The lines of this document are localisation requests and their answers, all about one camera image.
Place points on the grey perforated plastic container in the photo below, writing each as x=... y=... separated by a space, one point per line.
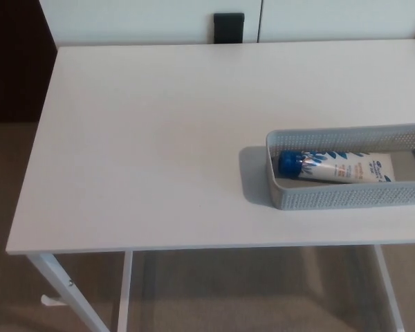
x=332 y=198

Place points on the white shampoo tube blue cap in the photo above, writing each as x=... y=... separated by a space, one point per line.
x=346 y=167

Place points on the white table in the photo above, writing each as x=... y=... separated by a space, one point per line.
x=159 y=138

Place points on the white cabinet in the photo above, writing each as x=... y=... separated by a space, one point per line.
x=141 y=20

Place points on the dark brown wooden furniture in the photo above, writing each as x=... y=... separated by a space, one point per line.
x=14 y=58

